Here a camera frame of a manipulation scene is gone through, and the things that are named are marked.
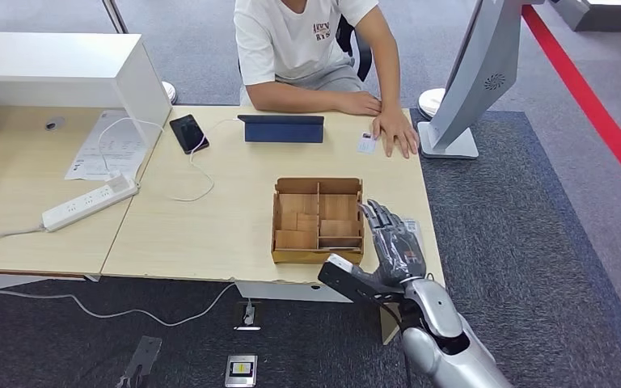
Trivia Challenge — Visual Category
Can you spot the person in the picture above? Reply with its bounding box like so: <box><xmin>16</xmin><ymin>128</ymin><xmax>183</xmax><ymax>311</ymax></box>
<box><xmin>234</xmin><ymin>0</ymin><xmax>421</xmax><ymax>160</ymax></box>

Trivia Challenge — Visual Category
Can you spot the grey card reader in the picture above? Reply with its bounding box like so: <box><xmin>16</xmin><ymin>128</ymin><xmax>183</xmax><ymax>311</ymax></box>
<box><xmin>399</xmin><ymin>217</ymin><xmax>429</xmax><ymax>272</ymax></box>

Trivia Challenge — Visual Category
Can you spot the white desk cabinet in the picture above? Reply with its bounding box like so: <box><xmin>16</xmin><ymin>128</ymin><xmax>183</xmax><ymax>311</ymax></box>
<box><xmin>0</xmin><ymin>32</ymin><xmax>173</xmax><ymax>148</ymax></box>

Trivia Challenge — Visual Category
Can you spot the printed paper sheet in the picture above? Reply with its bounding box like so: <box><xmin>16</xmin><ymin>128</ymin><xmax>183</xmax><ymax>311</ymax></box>
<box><xmin>64</xmin><ymin>110</ymin><xmax>150</xmax><ymax>182</ymax></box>

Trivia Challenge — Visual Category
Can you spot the grey metal pole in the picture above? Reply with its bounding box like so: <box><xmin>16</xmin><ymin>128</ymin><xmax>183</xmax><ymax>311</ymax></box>
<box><xmin>101</xmin><ymin>0</ymin><xmax>129</xmax><ymax>34</ymax></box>

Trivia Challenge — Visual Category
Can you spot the silver floor socket with label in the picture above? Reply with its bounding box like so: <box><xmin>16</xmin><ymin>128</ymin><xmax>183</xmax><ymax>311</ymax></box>
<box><xmin>224</xmin><ymin>353</ymin><xmax>259</xmax><ymax>388</ymax></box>

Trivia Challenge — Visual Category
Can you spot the grey platform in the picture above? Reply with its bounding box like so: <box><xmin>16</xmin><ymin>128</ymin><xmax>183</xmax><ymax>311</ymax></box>
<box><xmin>548</xmin><ymin>0</ymin><xmax>621</xmax><ymax>32</ymax></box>

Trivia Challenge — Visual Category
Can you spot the grey monitor on stand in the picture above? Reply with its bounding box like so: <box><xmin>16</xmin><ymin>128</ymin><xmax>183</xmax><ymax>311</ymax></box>
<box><xmin>416</xmin><ymin>0</ymin><xmax>544</xmax><ymax>161</ymax></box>

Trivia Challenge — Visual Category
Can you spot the white power strip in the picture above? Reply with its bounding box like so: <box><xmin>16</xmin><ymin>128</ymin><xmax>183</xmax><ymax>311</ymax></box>
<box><xmin>40</xmin><ymin>174</ymin><xmax>140</xmax><ymax>234</ymax></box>

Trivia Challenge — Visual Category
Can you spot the light wood desk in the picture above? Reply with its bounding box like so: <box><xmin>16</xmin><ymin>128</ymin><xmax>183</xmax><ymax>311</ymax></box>
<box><xmin>100</xmin><ymin>105</ymin><xmax>446</xmax><ymax>347</ymax></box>
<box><xmin>0</xmin><ymin>104</ymin><xmax>154</xmax><ymax>296</ymax></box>

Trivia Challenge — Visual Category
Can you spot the white power strip cord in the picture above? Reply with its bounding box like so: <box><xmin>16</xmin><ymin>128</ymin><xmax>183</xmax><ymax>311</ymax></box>
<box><xmin>0</xmin><ymin>226</ymin><xmax>46</xmax><ymax>253</ymax></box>

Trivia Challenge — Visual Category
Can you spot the black smartphone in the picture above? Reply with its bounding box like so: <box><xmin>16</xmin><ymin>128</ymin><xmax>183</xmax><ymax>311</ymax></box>
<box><xmin>168</xmin><ymin>113</ymin><xmax>211</xmax><ymax>156</ymax></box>

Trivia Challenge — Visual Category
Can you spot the white charger plug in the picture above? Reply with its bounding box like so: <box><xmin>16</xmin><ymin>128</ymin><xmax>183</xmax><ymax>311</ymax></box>
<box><xmin>105</xmin><ymin>170</ymin><xmax>136</xmax><ymax>194</ymax></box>

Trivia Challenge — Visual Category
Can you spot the wooden organizer box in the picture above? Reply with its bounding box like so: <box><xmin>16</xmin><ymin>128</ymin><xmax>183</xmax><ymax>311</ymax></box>
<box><xmin>270</xmin><ymin>177</ymin><xmax>365</xmax><ymax>266</ymax></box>

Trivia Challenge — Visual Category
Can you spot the person's left hand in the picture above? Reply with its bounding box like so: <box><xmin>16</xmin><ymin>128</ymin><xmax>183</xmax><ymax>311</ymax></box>
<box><xmin>370</xmin><ymin>108</ymin><xmax>420</xmax><ymax>160</ymax></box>

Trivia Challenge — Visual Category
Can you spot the black office chair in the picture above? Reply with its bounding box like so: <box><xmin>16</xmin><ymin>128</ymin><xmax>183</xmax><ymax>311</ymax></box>
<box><xmin>336</xmin><ymin>15</ymin><xmax>373</xmax><ymax>82</ymax></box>

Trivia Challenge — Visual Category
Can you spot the person's right hand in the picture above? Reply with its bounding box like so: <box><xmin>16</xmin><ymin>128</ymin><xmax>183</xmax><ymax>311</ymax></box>
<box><xmin>334</xmin><ymin>91</ymin><xmax>382</xmax><ymax>117</ymax></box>

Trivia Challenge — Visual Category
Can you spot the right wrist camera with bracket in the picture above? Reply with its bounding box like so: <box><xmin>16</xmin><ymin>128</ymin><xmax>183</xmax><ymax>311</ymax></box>
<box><xmin>318</xmin><ymin>253</ymin><xmax>405</xmax><ymax>306</ymax></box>

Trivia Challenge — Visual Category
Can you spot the white ID card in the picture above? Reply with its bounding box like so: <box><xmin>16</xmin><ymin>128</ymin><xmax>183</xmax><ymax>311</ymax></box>
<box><xmin>357</xmin><ymin>131</ymin><xmax>379</xmax><ymax>156</ymax></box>

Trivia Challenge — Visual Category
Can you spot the open black floor socket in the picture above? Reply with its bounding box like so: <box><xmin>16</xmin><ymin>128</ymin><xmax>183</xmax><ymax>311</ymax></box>
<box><xmin>232</xmin><ymin>300</ymin><xmax>263</xmax><ymax>332</ymax></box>

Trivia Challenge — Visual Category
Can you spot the white charging cable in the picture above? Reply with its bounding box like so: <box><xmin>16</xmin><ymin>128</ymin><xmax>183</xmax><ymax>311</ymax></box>
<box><xmin>138</xmin><ymin>117</ymin><xmax>244</xmax><ymax>204</ymax></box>
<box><xmin>97</xmin><ymin>116</ymin><xmax>172</xmax><ymax>178</ymax></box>

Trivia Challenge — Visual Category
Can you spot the white floor cable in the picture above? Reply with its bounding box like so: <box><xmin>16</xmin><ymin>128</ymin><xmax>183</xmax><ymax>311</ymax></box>
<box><xmin>0</xmin><ymin>282</ymin><xmax>236</xmax><ymax>328</ymax></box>

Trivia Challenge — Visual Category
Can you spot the dark left wrist camera bracket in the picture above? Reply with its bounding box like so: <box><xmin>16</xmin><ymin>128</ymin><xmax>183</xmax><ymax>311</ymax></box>
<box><xmin>116</xmin><ymin>335</ymin><xmax>163</xmax><ymax>388</ymax></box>

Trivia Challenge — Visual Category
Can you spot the tablet in blue case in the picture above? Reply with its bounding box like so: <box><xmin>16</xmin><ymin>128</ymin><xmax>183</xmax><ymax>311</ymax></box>
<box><xmin>236</xmin><ymin>113</ymin><xmax>326</xmax><ymax>145</ymax></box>

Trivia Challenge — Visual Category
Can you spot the dark grey floor mat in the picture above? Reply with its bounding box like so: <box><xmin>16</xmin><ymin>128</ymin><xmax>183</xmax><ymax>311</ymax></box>
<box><xmin>0</xmin><ymin>109</ymin><xmax>621</xmax><ymax>388</ymax></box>

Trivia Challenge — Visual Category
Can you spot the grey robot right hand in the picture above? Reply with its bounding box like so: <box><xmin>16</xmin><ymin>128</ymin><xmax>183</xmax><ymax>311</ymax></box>
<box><xmin>350</xmin><ymin>199</ymin><xmax>429</xmax><ymax>289</ymax></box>

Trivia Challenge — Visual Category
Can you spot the red floor tape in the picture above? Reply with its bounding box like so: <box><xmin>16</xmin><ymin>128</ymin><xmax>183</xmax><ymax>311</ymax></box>
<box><xmin>522</xmin><ymin>4</ymin><xmax>621</xmax><ymax>207</ymax></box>

